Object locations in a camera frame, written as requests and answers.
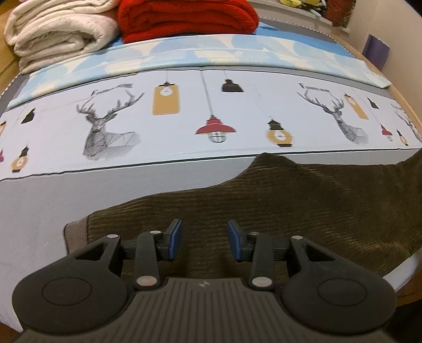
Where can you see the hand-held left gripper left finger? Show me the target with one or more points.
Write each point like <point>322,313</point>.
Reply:
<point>176,239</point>

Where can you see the maroon cushion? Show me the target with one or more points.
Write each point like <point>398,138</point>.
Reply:
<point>341,11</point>

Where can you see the wooden headboard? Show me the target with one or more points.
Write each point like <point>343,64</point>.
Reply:
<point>8,62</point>

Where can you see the grey printed deer bedsheet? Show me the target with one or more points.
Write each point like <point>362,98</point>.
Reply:
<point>49,204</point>

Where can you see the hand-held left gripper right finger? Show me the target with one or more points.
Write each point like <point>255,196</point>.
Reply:
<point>234,239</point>

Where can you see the wooden bed frame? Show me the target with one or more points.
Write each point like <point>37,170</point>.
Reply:
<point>405,102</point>

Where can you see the white folded fleece blanket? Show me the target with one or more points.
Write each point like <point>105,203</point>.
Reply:
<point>59,36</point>

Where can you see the purple box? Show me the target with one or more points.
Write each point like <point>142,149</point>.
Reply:
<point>376,51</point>

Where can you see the blue white patterned quilt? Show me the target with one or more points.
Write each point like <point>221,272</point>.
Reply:
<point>197,49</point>

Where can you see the red folded blanket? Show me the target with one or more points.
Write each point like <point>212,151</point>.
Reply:
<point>184,19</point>

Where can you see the white windowsill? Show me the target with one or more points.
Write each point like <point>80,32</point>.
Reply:
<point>290,16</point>

